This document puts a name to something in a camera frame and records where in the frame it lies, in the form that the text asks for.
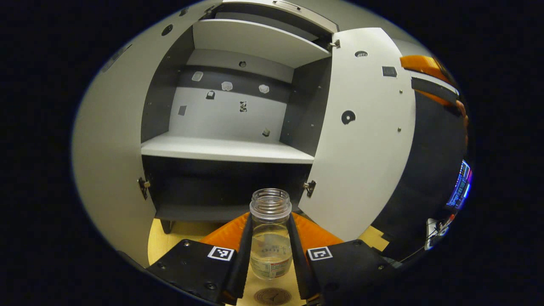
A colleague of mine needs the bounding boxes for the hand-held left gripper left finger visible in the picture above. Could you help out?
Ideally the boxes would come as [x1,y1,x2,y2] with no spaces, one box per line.
[147,212,254,306]

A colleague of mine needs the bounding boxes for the white drawer with handle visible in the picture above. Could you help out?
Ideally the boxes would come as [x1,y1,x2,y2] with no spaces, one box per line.
[221,0,339,34]

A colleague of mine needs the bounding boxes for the round brown coaster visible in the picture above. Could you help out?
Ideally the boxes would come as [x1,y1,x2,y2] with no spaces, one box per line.
[254,288,292,306]

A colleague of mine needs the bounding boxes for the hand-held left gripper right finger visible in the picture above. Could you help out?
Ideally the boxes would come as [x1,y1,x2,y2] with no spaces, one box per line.
[288,212,398,304]

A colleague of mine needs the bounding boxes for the clear bottle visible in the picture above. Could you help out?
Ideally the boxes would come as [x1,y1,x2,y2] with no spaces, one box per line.
[249,188,294,280]

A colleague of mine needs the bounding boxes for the white grey cabinet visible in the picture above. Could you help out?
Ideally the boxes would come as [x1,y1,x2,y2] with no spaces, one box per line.
[140,0,340,234]

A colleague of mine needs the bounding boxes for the white cabinet door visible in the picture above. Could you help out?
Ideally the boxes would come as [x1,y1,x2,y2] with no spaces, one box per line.
[297,28,417,242]
[71,0,221,268]

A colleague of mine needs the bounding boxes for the computer monitor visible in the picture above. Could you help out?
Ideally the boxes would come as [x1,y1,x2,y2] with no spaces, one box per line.
[445,159,472,211]

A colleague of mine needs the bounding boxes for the white power strip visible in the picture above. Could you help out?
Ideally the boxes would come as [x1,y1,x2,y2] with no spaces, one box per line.
[425,215,455,251]

